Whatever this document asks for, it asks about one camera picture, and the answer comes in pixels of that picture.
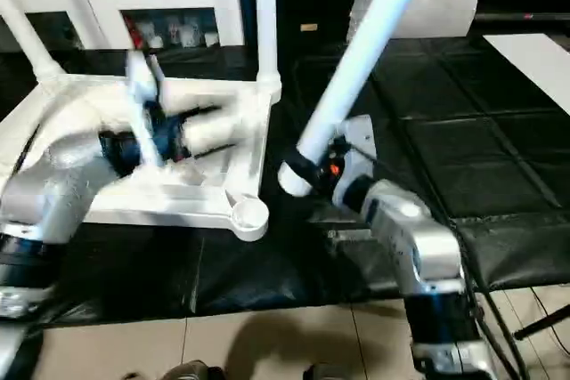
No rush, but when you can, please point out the white plastic table top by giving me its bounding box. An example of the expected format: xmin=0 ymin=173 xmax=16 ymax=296
xmin=0 ymin=71 xmax=273 ymax=243

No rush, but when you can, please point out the white plastic table leg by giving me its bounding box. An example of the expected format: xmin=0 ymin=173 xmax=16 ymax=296
xmin=0 ymin=0 xmax=64 ymax=84
xmin=277 ymin=0 xmax=441 ymax=198
xmin=252 ymin=0 xmax=282 ymax=99

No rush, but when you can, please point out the red bottle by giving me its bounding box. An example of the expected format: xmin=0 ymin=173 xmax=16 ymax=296
xmin=126 ymin=17 xmax=141 ymax=50

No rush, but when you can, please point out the black work mat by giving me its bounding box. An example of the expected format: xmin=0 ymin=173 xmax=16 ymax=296
xmin=0 ymin=35 xmax=570 ymax=326

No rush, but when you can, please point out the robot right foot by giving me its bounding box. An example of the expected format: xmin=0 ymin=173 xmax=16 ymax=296
xmin=302 ymin=364 xmax=354 ymax=380

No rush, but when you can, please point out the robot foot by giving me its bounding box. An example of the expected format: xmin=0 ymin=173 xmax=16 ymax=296
xmin=302 ymin=364 xmax=354 ymax=380
xmin=164 ymin=359 xmax=224 ymax=380

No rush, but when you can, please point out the grey printed cushion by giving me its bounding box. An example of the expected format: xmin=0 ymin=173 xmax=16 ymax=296
xmin=348 ymin=0 xmax=483 ymax=42

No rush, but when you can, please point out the white flat board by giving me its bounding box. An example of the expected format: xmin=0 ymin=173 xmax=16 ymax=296
xmin=483 ymin=32 xmax=570 ymax=117

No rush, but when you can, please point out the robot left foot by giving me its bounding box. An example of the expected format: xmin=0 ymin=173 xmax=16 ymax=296
xmin=164 ymin=359 xmax=224 ymax=380

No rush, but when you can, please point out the black bar with red mark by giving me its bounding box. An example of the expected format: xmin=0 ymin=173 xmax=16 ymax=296
xmin=474 ymin=12 xmax=570 ymax=22

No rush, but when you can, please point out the black stand leg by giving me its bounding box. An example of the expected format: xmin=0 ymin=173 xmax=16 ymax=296
xmin=511 ymin=307 xmax=570 ymax=340

